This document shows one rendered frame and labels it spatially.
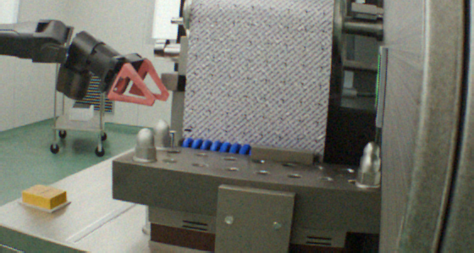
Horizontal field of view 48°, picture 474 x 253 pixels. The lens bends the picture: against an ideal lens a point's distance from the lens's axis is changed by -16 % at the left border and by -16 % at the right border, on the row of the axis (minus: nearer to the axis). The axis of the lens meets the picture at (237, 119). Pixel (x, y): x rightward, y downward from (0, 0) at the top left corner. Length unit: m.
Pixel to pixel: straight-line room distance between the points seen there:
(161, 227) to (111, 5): 6.46
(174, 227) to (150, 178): 0.08
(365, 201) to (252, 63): 0.33
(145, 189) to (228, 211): 0.13
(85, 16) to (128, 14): 0.62
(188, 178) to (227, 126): 0.20
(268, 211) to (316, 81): 0.27
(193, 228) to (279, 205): 0.14
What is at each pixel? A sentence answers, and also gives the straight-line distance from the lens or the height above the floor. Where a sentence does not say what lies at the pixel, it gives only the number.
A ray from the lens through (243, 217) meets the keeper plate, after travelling 0.80.
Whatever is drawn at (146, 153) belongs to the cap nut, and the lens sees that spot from 0.86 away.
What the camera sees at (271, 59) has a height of 1.18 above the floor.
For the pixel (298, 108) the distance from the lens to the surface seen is 0.98.
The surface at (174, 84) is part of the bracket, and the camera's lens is 1.10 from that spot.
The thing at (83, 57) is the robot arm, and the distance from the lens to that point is 1.06.
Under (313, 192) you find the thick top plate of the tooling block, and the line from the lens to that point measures 0.79.
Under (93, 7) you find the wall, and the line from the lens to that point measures 7.38.
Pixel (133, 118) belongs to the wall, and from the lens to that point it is 7.16.
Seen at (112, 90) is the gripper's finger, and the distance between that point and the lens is 1.00.
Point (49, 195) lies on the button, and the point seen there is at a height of 0.92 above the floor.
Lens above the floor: 1.22
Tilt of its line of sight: 8 degrees down
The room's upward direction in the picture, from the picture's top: 4 degrees clockwise
